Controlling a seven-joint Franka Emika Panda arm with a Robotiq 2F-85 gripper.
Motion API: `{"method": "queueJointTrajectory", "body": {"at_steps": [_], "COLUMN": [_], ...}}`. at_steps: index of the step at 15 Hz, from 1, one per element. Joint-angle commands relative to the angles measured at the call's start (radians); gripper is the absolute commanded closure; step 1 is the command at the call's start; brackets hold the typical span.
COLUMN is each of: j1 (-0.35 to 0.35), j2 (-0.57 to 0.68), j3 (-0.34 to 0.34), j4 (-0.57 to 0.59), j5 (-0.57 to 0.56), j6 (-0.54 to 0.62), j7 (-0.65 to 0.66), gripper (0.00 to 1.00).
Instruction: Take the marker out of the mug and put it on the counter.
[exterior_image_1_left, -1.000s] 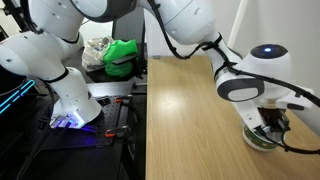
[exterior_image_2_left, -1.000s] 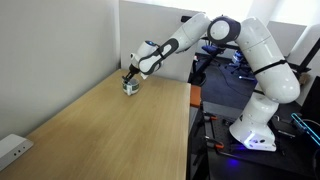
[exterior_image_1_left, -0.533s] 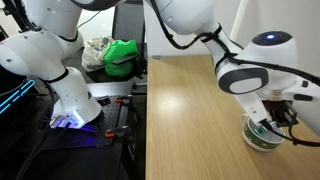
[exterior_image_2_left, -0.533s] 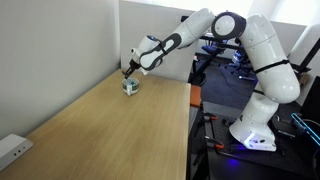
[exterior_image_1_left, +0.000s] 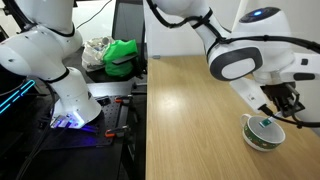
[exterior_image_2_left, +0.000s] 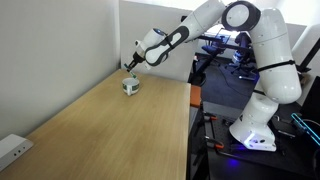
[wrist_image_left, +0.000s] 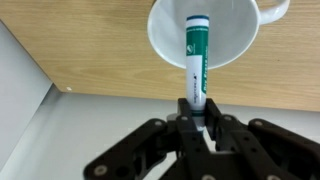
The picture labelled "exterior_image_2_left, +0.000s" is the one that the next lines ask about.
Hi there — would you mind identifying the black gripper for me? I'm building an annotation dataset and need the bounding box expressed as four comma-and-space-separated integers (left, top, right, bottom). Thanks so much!
126, 51, 147, 72

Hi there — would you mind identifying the green and white marker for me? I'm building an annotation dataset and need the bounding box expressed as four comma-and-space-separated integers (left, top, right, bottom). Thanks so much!
123, 63, 138, 80

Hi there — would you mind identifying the white mug with green band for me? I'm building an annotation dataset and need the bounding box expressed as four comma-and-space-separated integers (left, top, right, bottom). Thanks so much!
121, 77, 141, 97

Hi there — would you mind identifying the white partition panel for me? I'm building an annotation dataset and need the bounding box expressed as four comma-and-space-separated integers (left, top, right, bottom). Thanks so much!
119, 0, 199, 83

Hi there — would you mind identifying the orange block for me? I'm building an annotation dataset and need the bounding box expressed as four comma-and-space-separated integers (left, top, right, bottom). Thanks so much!
190, 84, 203, 108

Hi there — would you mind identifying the black office chair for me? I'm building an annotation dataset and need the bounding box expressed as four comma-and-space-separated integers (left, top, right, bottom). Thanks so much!
229, 31, 263, 81

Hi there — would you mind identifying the white flat device box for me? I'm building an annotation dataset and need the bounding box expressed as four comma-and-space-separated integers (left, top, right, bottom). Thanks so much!
0, 133, 35, 172

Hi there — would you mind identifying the black case with cyan light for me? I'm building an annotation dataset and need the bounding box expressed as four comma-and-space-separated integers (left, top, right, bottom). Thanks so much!
290, 112, 320, 148

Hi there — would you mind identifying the orange handled black clamp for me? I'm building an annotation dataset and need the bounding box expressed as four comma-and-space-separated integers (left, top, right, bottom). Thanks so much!
204, 135, 225, 150
203, 112, 219, 122

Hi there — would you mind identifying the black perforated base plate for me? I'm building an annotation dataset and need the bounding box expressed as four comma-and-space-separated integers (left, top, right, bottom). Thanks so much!
206, 111, 320, 180

